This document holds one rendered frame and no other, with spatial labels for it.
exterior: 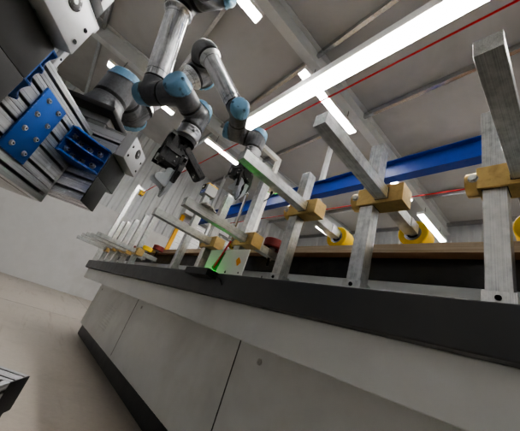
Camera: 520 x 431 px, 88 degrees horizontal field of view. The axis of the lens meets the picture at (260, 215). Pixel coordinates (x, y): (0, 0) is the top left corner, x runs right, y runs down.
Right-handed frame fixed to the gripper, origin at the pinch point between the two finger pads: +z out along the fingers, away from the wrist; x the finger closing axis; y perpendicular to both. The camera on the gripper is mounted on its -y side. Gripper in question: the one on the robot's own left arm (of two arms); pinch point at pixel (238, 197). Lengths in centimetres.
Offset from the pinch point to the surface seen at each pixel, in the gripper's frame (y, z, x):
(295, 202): -31.0, 7.7, 10.7
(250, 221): -6.3, 7.8, -4.9
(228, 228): -6.5, 16.8, 5.6
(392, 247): -57, 12, -5
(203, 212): -2.6, 16.7, 16.1
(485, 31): -118, -399, -197
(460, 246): -72, 12, 1
